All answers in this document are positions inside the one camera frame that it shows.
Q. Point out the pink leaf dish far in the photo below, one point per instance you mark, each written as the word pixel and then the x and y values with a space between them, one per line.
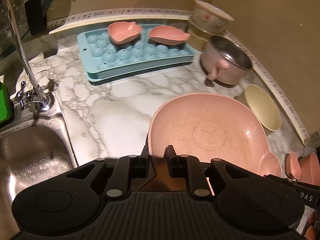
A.
pixel 168 35

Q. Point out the right hand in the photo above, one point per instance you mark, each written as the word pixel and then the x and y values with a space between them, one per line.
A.
pixel 311 229

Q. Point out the pink leaf dish near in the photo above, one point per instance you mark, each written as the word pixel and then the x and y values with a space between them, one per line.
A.
pixel 123 32

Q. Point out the blue ice cube tray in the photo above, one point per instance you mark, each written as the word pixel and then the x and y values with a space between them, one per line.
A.
pixel 104 61

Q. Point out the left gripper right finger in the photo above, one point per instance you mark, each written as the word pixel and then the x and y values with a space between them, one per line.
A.
pixel 189 168

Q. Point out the pink bear-shaped plate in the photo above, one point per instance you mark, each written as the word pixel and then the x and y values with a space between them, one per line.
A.
pixel 211 126

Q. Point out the large pink bowl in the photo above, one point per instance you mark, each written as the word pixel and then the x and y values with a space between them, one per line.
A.
pixel 309 169

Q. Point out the pink leaf dish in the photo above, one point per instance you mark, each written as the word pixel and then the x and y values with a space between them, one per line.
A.
pixel 168 35
pixel 123 32

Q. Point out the pink heart-shaped dish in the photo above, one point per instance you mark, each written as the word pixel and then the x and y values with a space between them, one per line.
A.
pixel 292 166

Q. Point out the chrome faucet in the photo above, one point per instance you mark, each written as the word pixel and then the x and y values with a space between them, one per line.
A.
pixel 43 101

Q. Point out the pink pot with steel interior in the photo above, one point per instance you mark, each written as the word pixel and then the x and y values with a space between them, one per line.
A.
pixel 224 62

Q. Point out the cream bowl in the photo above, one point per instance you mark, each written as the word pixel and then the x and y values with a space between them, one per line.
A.
pixel 263 106

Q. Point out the stainless steel sink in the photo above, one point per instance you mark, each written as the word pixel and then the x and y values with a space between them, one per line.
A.
pixel 35 146

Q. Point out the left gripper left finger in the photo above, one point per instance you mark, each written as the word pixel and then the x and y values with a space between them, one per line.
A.
pixel 126 169

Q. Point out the white floral ceramic bowl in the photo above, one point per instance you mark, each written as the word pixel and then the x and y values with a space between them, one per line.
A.
pixel 206 21

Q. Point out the green sponge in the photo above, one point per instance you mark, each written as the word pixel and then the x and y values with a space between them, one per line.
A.
pixel 5 105

